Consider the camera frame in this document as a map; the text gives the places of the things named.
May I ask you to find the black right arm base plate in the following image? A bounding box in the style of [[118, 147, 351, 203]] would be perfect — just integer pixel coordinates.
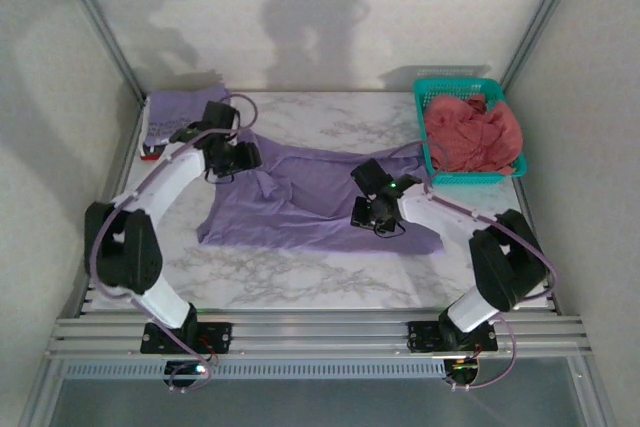
[[407, 320, 499, 353]]

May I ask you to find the aluminium mounting rail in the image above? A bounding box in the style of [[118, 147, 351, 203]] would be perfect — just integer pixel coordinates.
[[44, 313, 594, 361]]

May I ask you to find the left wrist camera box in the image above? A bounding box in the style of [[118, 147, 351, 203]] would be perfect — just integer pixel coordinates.
[[201, 100, 237, 129]]

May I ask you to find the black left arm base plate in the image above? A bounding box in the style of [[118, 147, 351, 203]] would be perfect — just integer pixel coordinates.
[[139, 321, 234, 354]]

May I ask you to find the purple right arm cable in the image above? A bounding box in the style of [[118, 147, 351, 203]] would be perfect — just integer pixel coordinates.
[[389, 139, 557, 392]]

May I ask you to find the pink t-shirt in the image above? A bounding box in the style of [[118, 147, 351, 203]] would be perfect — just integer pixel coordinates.
[[424, 93, 525, 174]]

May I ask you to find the teal plastic basket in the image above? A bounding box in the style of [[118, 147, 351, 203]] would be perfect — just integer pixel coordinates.
[[413, 77, 530, 186]]

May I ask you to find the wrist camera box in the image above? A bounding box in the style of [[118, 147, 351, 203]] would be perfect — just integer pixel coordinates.
[[349, 158, 394, 196], [201, 100, 237, 129]]

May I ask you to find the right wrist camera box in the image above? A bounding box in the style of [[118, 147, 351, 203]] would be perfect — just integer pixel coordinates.
[[349, 158, 394, 196]]

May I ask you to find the folded purple printed t-shirt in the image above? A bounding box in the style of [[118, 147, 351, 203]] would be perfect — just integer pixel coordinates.
[[148, 86, 232, 146]]

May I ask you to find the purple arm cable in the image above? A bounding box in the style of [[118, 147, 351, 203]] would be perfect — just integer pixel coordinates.
[[88, 91, 260, 393], [389, 139, 557, 392]]

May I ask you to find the aluminium frame post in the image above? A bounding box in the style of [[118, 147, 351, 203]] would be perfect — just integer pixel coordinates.
[[47, 0, 151, 108], [497, 0, 592, 93]]

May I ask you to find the black controller board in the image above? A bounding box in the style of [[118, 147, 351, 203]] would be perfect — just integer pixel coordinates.
[[443, 358, 482, 389], [163, 359, 212, 391]]

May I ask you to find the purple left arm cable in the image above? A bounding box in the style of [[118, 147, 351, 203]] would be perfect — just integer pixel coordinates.
[[88, 91, 260, 393]]

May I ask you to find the grey slotted cable duct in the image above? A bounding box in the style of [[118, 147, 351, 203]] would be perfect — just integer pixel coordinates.
[[59, 359, 447, 381]]

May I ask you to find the plain purple t-shirt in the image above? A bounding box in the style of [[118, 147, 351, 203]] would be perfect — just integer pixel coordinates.
[[195, 131, 446, 256]]

